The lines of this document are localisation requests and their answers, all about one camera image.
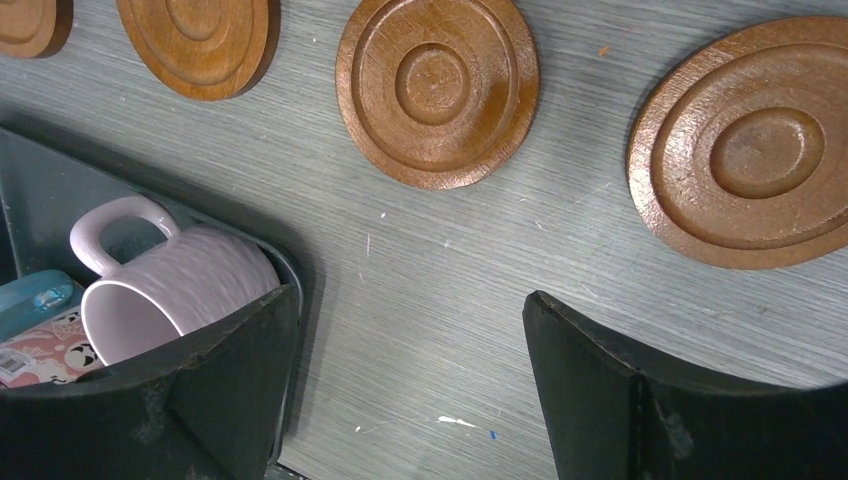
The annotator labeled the dark wooden coaster one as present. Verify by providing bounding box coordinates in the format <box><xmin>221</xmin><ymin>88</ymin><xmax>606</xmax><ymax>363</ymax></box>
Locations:
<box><xmin>1</xmin><ymin>0</ymin><xmax>73</xmax><ymax>59</ymax></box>

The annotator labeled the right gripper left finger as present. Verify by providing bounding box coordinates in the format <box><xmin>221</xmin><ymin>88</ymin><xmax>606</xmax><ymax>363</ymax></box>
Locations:
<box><xmin>1</xmin><ymin>285</ymin><xmax>300</xmax><ymax>479</ymax></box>

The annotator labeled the pink patterned mug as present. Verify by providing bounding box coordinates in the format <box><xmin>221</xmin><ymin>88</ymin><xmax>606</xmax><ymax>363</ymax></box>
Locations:
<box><xmin>1</xmin><ymin>306</ymin><xmax>104</xmax><ymax>389</ymax></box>

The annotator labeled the blue mug yellow inside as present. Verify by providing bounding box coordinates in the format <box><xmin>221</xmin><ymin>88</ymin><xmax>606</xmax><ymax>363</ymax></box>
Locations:
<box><xmin>1</xmin><ymin>270</ymin><xmax>84</xmax><ymax>342</ymax></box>

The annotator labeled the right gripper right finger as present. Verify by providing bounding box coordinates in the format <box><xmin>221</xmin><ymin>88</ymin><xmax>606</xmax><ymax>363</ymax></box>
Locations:
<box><xmin>523</xmin><ymin>291</ymin><xmax>847</xmax><ymax>479</ymax></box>

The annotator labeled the dark wooden coaster four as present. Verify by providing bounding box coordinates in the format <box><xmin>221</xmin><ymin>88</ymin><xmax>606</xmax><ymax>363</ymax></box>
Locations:
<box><xmin>116</xmin><ymin>1</ymin><xmax>281</xmax><ymax>101</ymax></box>

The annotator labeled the dark wooden coaster two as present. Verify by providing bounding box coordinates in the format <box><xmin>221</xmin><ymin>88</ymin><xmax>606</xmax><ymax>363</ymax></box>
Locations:
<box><xmin>626</xmin><ymin>16</ymin><xmax>847</xmax><ymax>270</ymax></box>

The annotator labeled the black serving tray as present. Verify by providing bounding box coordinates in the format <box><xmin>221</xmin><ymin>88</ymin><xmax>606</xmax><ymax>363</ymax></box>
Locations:
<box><xmin>0</xmin><ymin>125</ymin><xmax>306</xmax><ymax>465</ymax></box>

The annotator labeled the dark wooden coaster three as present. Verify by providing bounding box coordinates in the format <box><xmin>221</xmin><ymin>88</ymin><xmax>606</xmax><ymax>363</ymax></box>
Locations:
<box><xmin>335</xmin><ymin>1</ymin><xmax>541</xmax><ymax>190</ymax></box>

